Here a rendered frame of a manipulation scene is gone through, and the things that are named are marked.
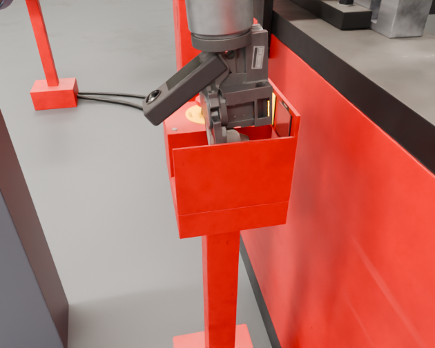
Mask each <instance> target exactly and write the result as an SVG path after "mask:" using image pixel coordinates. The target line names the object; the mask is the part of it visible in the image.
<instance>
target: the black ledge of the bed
mask: <svg viewBox="0 0 435 348"><path fill-rule="evenodd" d="M271 32H272V33H273V34H274V35H275V36H276V37H277V38H279V39H280V40H281V41H282V42H283V43H285V44H286V45H287V46H288V47H289V48H290V49H292V51H294V52H295V53H296V54H297V55H298V56H299V57H301V58H302V59H303V60H304V61H306V62H307V63H308V64H309V65H310V66H311V67H312V68H313V69H314V70H316V71H317V72H318V73H319V74H320V75H322V76H323V77H324V78H325V79H326V80H327V81H328V82H329V83H330V84H332V85H333V86H334V87H335V88H337V89H338V90H339V91H340V92H341V93H342V94H343V95H344V96H345V97H347V98H348V99H349V100H350V101H351V102H353V103H354V104H355V105H356V106H357V107H359V109H361V110H362V111H363V112H364V113H365V114H366V115H368V116H369V117H370V118H371V119H372V120H374V121H375V122H376V123H377V124H378V125H379V126H380V127H381V128H382V129H384V130H385V131H386V132H387V133H389V134H390V135H391V136H392V137H393V138H394V139H395V140H396V141H397V142H399V143H400V144H401V145H402V146H403V147H405V148H406V149H407V150H408V151H409V152H410V153H411V154H412V155H413V156H415V157H416V158H417V159H418V160H420V161H421V162H422V163H423V164H424V165H426V167H427V168H428V169H429V170H431V171H432V172H433V173H434V174H435V34H432V33H430V32H428V31H426V30H424V31H423V35H422V36H420V37H399V38H389V37H386V36H385V35H382V34H380V33H379V32H376V31H375V30H372V29H371V28H364V29H352V30H341V29H339V28H337V27H335V26H333V25H332V24H330V23H328V22H327V21H325V20H323V19H321V18H320V17H318V16H316V15H315V14H313V13H311V12H309V11H308V10H306V9H304V8H303V7H301V6H299V5H298V4H296V3H294V2H292V1H290V0H273V14H272V24H271Z"/></svg>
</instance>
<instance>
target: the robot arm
mask: <svg viewBox="0 0 435 348"><path fill-rule="evenodd" d="M12 2H13V0H0V10H3V9H5V8H7V7H8V6H9V5H10V4H11V3H12ZM185 5H186V16H187V22H188V29H189V30H190V31H191V43H192V47H194V48H195V49H197V50H201V53H200V54H198V55H197V56H196V57H194V58H193V59H192V60H191V61H190V62H188V63H187V64H186V65H185V66H184V67H182V68H181V69H180V70H179V71H177V72H176V73H175V74H174V75H173V76H172V77H170V78H169V79H168V80H166V81H165V82H164V83H163V84H162V85H161V86H160V87H158V88H157V89H156V90H154V91H152V92H151V93H150V94H149V95H148V96H147V97H146V98H145V99H144V100H143V102H142V105H143V111H144V116H145V118H147V120H148V121H149V122H150V123H151V124H152V125H154V126H158V125H160V124H161V123H162V122H163V121H164V120H165V119H167V118H168V117H170V116H171V115H172V114H173V113H174V112H175V111H177V110H178V109H179V108H181V107H182V106H183V105H185V103H186V102H188V101H189V100H190V99H192V98H193V97H194V96H196V95H197V94H198V93H199V96H200V105H201V109H202V114H203V117H204V123H205V128H206V136H207V141H208V144H209V145H210V144H223V143H230V142H243V141H250V140H249V136H248V135H245V134H242V133H239V132H237V131H236V130H234V127H238V126H240V127H241V128H244V127H248V126H255V127H258V126H266V125H270V124H273V86H272V85H271V83H270V82H269V80H268V31H267V30H265V29H264V30H263V29H262V26H261V25H260V24H258V23H257V24H253V0H185ZM226 51H227V52H226ZM268 101H269V116H268Z"/></svg>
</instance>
